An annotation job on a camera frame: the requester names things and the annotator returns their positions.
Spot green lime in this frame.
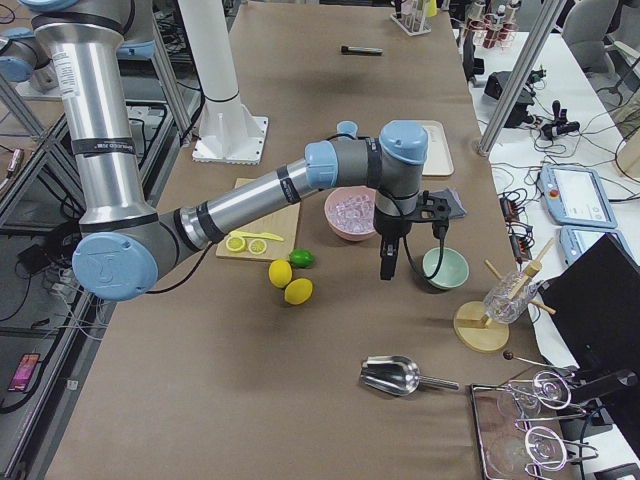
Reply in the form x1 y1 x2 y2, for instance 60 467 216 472
289 249 315 268

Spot lemon slice left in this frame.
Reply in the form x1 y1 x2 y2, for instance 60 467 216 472
225 236 247 253

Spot lemon slice right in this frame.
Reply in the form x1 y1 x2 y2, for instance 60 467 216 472
248 238 268 255

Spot blue teach pendant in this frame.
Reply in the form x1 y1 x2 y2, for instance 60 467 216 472
559 225 627 266
537 165 618 229

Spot pink bowl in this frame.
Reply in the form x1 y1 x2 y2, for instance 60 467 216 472
324 186 376 241

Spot yellow lemon near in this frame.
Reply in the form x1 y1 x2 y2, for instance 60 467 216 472
284 278 314 305

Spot yellow lemon far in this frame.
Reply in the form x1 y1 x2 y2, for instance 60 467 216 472
268 259 293 289

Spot white wire cup rack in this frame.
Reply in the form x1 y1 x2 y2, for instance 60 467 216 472
390 0 433 36

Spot lemon slice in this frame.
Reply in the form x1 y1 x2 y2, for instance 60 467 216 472
225 236 247 253
248 238 268 255

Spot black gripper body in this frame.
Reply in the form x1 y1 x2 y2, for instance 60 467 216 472
373 189 451 243

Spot blue teach pendant far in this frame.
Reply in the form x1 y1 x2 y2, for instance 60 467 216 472
537 165 618 229

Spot black wire glass rack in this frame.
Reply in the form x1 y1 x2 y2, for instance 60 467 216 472
469 367 599 479

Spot smartphone on lower shelf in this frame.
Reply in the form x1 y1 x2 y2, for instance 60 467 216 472
8 353 41 393

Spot steel ice scoop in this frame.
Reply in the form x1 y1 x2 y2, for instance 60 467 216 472
360 355 460 396

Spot yellow lemon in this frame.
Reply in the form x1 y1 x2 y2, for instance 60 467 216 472
284 278 314 305
268 259 293 289

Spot wooden cutting board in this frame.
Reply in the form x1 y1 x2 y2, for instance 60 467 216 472
215 203 301 262

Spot aluminium frame post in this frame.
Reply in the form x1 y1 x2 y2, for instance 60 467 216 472
477 0 566 157

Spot clear glass on stand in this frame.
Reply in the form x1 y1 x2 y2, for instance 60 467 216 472
483 271 537 324

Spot pile of clear ice cubes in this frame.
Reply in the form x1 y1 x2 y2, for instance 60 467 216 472
328 194 374 235

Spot grey folded cloth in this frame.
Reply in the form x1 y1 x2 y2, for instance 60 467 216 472
432 188 467 219

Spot black monitor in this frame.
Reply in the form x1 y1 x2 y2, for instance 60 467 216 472
539 234 639 376

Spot blue teach pendant near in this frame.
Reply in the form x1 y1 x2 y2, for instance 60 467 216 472
559 225 627 266

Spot cream rectangular tray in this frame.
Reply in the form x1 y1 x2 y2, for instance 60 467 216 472
420 120 454 177

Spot steel muddler black tip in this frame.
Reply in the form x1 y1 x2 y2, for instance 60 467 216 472
340 45 384 56

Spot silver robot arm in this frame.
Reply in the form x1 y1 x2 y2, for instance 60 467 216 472
1 27 58 93
28 1 450 302

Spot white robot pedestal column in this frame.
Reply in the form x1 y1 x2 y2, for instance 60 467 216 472
179 1 269 165

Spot light blue plastic cup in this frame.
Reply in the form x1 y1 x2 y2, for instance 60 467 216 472
336 120 358 139

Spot wooden glass holder stand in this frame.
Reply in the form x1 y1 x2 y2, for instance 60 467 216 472
454 238 556 353

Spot yellow plastic knife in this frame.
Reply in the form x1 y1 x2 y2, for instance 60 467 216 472
229 230 284 242

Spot mint green bowl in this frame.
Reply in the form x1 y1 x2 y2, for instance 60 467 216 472
422 247 469 290

